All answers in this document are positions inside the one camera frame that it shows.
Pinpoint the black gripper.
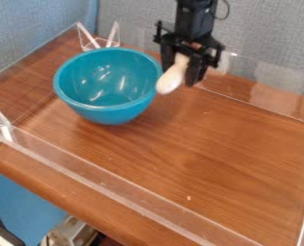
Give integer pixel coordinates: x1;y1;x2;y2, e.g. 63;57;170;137
153;20;225;86

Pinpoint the white brown-capped toy mushroom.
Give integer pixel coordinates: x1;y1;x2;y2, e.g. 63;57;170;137
154;47;232;96

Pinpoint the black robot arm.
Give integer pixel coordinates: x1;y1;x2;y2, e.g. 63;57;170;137
153;0;225;86

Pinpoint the blue bowl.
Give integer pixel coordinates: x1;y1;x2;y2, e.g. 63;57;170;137
53;47;162;125

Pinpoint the clear acrylic back barrier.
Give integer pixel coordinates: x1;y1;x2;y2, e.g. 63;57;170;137
196;51;304;122

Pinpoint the clear acrylic barrier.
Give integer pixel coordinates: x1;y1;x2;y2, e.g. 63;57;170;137
0;99;263;246
196;51;304;122

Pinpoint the clear acrylic front barrier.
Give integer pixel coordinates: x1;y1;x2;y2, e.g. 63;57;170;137
0;99;263;246

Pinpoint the white power strip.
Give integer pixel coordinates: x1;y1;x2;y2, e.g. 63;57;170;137
39;215;98;246

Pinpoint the black cable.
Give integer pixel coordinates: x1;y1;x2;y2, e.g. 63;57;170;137
213;0;232;21

